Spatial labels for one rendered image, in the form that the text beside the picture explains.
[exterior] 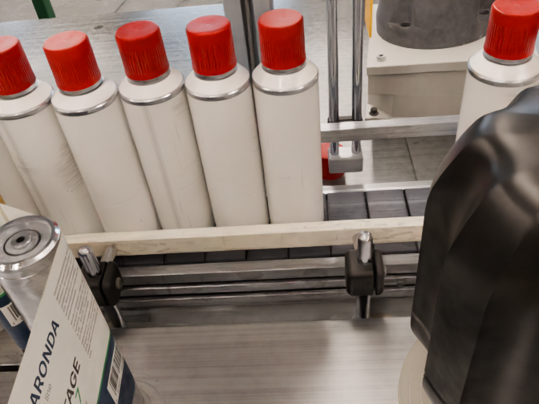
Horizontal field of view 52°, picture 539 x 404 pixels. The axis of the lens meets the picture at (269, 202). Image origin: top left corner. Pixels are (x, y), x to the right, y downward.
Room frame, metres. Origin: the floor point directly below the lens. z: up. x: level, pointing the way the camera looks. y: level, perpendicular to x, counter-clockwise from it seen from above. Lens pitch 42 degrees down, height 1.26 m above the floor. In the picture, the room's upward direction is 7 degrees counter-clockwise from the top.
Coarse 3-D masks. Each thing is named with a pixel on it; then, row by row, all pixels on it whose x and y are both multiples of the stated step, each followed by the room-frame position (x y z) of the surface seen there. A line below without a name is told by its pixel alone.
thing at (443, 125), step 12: (372, 120) 0.41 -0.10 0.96; (384, 120) 0.41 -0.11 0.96; (396, 120) 0.41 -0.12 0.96; (408, 120) 0.41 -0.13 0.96; (420, 120) 0.41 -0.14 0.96; (432, 120) 0.40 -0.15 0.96; (444, 120) 0.40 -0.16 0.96; (456, 120) 0.40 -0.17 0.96; (324, 132) 0.41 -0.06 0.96; (336, 132) 0.41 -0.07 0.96; (348, 132) 0.41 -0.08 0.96; (360, 132) 0.41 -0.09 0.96; (372, 132) 0.40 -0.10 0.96; (384, 132) 0.40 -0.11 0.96; (396, 132) 0.40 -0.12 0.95; (408, 132) 0.40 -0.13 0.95; (420, 132) 0.40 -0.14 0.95; (432, 132) 0.40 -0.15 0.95; (444, 132) 0.40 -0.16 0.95
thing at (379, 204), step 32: (352, 192) 0.41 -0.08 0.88; (384, 192) 0.41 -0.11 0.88; (416, 192) 0.40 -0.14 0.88; (128, 256) 0.36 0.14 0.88; (160, 256) 0.36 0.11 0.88; (192, 256) 0.35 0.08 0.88; (224, 256) 0.35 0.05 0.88; (256, 256) 0.34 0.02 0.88; (288, 256) 0.34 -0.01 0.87; (320, 256) 0.34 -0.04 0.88
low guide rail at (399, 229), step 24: (72, 240) 0.36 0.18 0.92; (96, 240) 0.35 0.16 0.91; (120, 240) 0.35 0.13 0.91; (144, 240) 0.35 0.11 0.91; (168, 240) 0.34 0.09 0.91; (192, 240) 0.34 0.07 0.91; (216, 240) 0.34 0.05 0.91; (240, 240) 0.34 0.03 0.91; (264, 240) 0.34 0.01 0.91; (288, 240) 0.33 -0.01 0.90; (312, 240) 0.33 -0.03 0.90; (336, 240) 0.33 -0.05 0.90; (384, 240) 0.33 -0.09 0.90; (408, 240) 0.32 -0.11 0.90
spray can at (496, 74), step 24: (504, 0) 0.36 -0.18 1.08; (528, 0) 0.36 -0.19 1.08; (504, 24) 0.34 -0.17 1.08; (528, 24) 0.34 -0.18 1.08; (504, 48) 0.34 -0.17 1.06; (528, 48) 0.34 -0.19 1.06; (480, 72) 0.34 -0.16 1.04; (504, 72) 0.34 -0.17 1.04; (528, 72) 0.33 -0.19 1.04; (480, 96) 0.34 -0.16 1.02; (504, 96) 0.33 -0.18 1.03
